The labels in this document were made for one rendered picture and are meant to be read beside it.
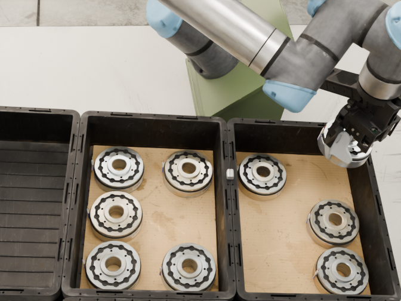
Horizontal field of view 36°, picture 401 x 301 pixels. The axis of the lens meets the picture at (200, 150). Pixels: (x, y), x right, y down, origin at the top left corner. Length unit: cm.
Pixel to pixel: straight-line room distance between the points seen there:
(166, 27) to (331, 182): 49
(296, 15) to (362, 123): 194
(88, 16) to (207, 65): 144
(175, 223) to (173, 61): 59
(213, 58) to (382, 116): 52
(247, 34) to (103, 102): 70
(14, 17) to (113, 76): 127
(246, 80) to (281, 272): 46
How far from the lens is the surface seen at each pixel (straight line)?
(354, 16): 98
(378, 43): 97
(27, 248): 123
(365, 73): 102
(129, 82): 162
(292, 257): 125
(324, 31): 97
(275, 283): 122
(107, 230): 120
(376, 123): 108
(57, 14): 285
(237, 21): 96
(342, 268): 125
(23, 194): 129
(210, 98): 147
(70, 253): 111
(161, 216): 125
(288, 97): 95
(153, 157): 132
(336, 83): 109
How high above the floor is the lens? 192
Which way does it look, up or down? 54 degrees down
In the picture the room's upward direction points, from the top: 11 degrees clockwise
